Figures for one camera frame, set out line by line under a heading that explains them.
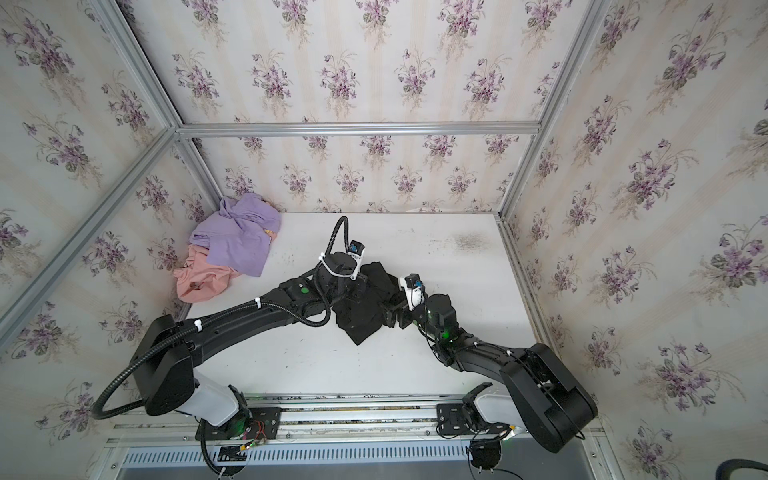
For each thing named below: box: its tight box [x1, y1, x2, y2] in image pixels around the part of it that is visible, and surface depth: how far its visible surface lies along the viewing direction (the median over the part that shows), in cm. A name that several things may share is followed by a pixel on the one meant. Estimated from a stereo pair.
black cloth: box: [333, 261, 400, 346], surface depth 83 cm
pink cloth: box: [173, 244, 242, 303], surface depth 97 cm
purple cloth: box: [189, 193, 282, 277], surface depth 109 cm
